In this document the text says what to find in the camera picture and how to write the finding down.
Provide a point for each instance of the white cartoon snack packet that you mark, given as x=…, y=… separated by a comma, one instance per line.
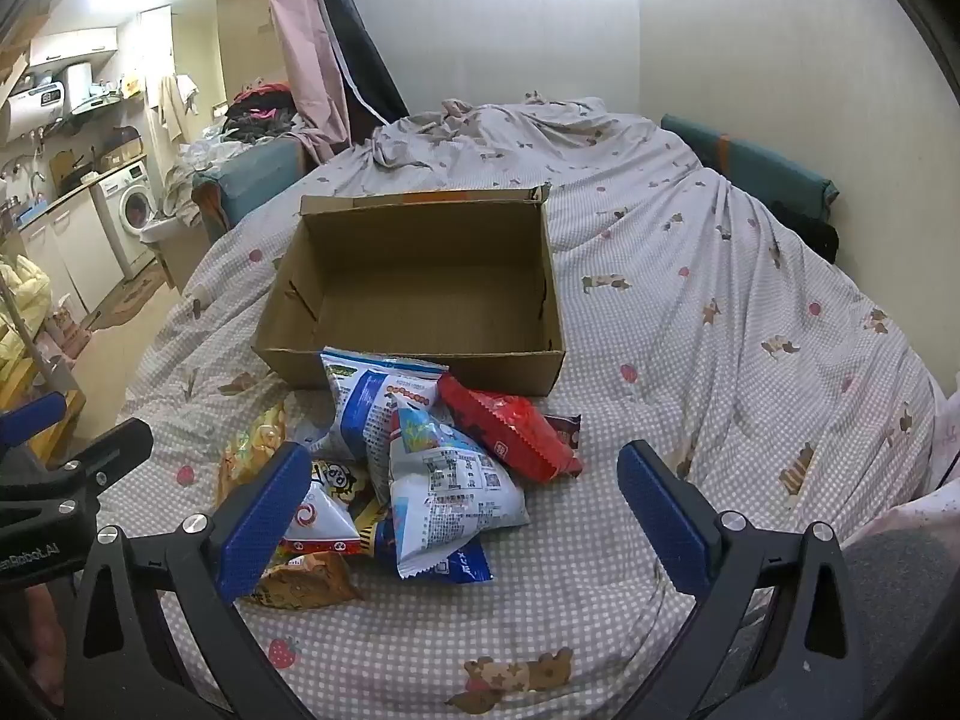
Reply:
x=330, y=514

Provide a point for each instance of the pink curtain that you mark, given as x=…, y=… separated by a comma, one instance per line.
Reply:
x=300, y=37

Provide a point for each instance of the white washing machine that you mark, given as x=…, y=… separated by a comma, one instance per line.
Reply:
x=131, y=202

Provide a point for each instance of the brown cardboard box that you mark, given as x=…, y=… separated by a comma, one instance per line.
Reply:
x=420, y=292

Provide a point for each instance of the white side table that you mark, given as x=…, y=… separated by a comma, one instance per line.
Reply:
x=172, y=244

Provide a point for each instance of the white wall cabinet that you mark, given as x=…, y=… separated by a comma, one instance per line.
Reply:
x=71, y=45

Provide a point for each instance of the brown patterned rug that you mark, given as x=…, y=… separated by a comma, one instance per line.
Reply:
x=127, y=298

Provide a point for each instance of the blue white snack packet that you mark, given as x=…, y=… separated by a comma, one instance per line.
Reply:
x=360, y=409

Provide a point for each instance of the pale yellow jacket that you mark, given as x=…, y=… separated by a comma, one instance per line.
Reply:
x=22, y=307

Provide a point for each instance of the brown white snack bar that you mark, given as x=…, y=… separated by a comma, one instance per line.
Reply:
x=564, y=429

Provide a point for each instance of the checked printed bedsheet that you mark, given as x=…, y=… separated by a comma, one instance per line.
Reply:
x=675, y=315

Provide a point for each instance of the hanging beige towel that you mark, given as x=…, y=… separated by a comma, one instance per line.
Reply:
x=176, y=101

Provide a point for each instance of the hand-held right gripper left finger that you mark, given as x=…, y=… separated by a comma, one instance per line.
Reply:
x=251, y=521

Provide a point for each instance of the black cloth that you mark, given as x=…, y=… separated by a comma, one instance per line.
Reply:
x=806, y=229

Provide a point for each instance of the person's grey trouser leg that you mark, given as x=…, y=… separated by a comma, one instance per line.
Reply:
x=896, y=577

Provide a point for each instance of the dark curtain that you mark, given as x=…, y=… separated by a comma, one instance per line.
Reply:
x=360, y=45

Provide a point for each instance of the pile of dark clothes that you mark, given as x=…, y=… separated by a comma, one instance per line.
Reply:
x=262, y=109

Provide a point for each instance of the yellow black snack packet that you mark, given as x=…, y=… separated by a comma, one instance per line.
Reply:
x=371, y=532

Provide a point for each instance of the teal cushion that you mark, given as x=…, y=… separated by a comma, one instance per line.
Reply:
x=750, y=165
x=255, y=180

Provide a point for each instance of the white fine-print snack packet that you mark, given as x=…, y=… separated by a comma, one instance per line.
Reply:
x=450, y=499

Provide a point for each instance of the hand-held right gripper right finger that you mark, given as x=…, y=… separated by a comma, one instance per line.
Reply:
x=664, y=517

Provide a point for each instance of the dark blue snack packet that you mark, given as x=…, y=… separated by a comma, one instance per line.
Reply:
x=469, y=568

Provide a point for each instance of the pale pink cloth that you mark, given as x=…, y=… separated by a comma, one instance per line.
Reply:
x=930, y=502

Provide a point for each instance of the red snack packet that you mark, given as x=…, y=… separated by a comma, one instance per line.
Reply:
x=510, y=427

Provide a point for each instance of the floral crumpled cloth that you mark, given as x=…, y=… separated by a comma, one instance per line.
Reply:
x=191, y=165

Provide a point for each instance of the white kitchen cabinet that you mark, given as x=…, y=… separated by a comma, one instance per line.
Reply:
x=67, y=255

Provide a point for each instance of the orange brown snack packet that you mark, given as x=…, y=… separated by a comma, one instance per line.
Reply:
x=300, y=579

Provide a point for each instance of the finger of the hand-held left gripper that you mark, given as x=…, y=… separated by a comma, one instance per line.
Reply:
x=30, y=414
x=97, y=457

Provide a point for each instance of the yellow wooden chair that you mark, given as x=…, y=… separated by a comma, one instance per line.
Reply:
x=56, y=405

